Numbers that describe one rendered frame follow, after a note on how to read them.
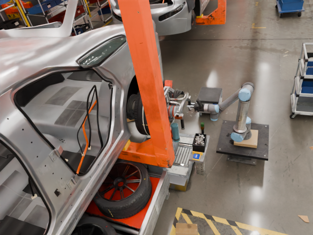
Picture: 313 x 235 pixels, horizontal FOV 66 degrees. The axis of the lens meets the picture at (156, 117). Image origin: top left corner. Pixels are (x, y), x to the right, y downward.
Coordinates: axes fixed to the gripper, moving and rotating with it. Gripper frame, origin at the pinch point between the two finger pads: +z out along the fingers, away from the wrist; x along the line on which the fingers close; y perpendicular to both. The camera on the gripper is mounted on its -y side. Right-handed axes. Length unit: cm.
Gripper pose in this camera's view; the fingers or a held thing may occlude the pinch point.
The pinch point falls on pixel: (187, 104)
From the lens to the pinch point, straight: 299.8
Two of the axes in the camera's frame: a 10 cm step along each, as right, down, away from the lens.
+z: -9.3, -1.0, 3.6
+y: 1.6, 7.6, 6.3
